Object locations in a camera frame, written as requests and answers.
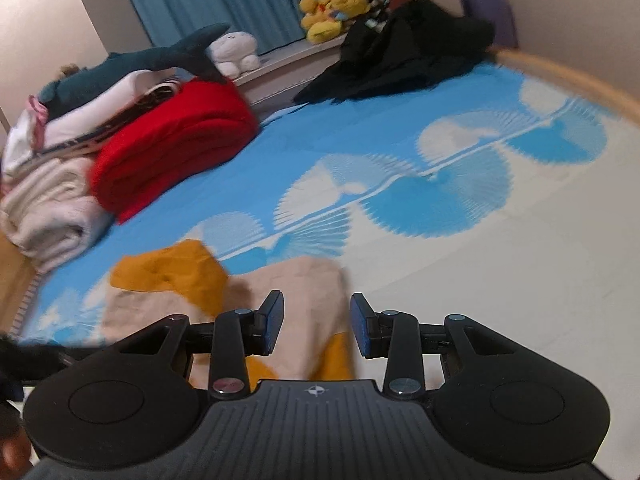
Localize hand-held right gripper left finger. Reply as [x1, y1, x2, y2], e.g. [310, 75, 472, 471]
[116, 290, 286, 402]

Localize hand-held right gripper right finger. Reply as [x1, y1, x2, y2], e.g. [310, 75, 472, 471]
[349, 292, 522, 402]

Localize yellow and beige jacket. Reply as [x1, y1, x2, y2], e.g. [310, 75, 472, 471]
[102, 239, 357, 392]

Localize stack of white folded clothes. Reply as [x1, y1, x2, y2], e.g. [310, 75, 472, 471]
[0, 69, 187, 182]

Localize pile of black clothes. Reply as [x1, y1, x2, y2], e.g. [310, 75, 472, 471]
[294, 0, 497, 107]

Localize blue and white printed blanket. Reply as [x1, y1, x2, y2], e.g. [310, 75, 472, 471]
[9, 58, 640, 480]

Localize folded white fluffy blanket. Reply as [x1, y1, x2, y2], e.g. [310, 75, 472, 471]
[0, 156, 115, 275]

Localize folded red blanket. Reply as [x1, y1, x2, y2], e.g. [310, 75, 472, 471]
[89, 79, 261, 227]

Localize white window sill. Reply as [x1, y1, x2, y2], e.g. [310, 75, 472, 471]
[229, 34, 352, 107]

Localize white plush toy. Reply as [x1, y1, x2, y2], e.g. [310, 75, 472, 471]
[207, 31, 263, 79]

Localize blue shark plush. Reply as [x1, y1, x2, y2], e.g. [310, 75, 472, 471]
[39, 22, 232, 122]

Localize yellow plush toy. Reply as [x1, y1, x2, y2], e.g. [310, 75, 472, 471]
[306, 0, 375, 45]
[299, 0, 335, 30]

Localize purple bag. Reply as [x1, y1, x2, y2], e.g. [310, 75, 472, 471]
[459, 0, 519, 52]

